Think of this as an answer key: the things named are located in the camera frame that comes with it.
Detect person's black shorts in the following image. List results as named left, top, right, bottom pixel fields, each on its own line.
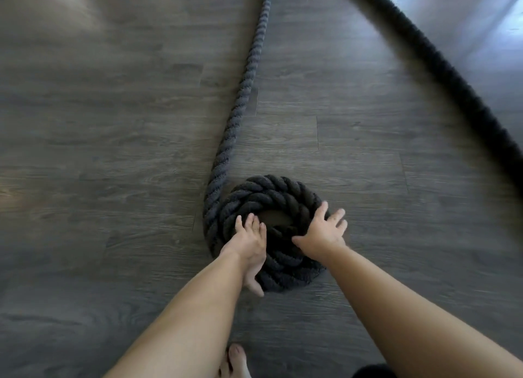
left=351, top=363, right=399, bottom=378

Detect person's left hand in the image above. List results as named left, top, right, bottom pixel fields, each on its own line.
left=219, top=213, right=268, bottom=297

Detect person's right forearm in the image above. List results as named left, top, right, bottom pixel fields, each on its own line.
left=318, top=244, right=523, bottom=378

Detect person's right hand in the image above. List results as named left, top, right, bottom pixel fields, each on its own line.
left=291, top=201, right=349, bottom=264

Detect person's left forearm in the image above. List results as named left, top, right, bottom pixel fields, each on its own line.
left=104, top=251, right=245, bottom=378

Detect person's bare foot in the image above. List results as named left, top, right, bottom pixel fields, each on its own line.
left=218, top=343, right=253, bottom=378

